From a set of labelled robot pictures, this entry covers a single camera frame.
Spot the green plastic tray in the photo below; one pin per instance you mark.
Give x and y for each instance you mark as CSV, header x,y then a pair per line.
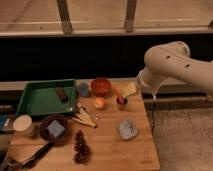
x,y
39,98

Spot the wooden spatula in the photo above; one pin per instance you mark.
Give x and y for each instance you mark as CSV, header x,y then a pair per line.
x,y
83,119

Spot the red yellow apple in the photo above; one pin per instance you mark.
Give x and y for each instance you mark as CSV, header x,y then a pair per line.
x,y
100,103

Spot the brown bowl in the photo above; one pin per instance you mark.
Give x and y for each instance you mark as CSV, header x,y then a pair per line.
x,y
44,133

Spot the blue grey sponge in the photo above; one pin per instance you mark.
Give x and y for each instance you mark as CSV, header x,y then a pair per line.
x,y
55,129

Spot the black handled brush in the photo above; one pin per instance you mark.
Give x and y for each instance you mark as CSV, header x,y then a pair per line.
x,y
38,155

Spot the small blue cup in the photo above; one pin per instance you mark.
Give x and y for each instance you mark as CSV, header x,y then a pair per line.
x,y
83,89

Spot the dark brown block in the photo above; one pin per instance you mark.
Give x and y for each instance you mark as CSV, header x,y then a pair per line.
x,y
61,94

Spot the white round container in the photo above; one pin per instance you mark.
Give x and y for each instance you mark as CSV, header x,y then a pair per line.
x,y
24,125

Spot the metal knife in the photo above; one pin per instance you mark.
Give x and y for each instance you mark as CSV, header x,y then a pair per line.
x,y
80,106

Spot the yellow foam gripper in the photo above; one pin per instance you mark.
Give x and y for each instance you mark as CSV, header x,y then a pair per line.
x,y
129,90

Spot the red bowl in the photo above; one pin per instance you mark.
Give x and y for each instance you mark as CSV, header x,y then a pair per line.
x,y
100,87

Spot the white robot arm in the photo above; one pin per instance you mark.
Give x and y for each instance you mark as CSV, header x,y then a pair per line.
x,y
171,60

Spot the pine cone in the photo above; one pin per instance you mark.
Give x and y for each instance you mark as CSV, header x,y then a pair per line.
x,y
82,150

